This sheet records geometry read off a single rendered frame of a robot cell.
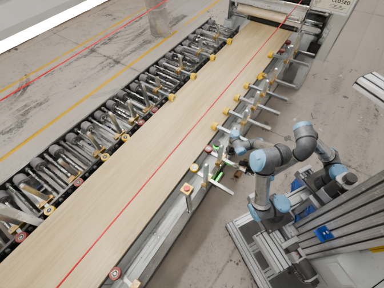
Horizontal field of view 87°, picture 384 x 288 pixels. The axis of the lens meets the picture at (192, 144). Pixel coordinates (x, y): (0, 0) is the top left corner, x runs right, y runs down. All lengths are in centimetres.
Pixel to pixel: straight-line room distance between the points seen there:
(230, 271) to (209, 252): 28
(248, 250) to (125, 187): 140
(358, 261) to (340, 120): 279
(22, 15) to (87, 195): 155
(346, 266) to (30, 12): 173
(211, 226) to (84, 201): 144
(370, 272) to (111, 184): 186
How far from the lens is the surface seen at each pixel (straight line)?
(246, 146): 152
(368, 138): 407
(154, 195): 181
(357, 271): 159
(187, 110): 231
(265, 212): 140
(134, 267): 202
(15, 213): 199
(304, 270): 172
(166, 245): 190
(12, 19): 70
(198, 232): 261
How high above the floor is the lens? 257
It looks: 56 degrees down
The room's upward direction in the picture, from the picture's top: 4 degrees counter-clockwise
